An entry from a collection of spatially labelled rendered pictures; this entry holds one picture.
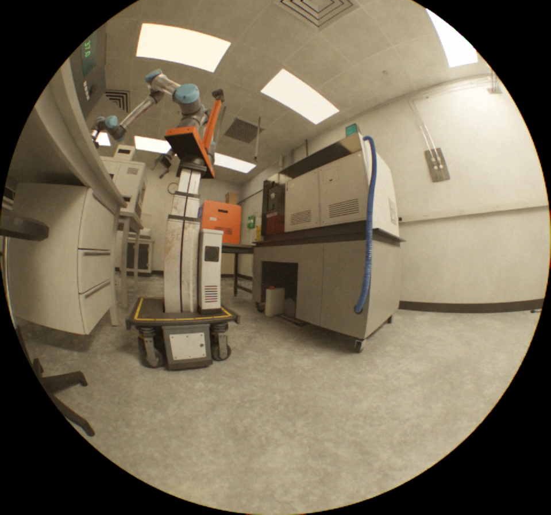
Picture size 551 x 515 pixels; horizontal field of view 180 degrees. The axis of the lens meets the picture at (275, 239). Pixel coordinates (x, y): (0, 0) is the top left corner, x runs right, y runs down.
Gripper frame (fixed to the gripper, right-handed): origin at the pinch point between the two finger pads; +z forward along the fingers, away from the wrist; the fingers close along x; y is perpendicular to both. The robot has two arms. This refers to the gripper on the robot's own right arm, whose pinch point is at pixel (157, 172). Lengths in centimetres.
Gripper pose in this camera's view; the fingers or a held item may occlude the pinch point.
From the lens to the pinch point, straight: 155.0
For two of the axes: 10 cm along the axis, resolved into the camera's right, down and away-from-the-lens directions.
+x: 0.2, 2.4, 9.7
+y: 9.0, 4.1, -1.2
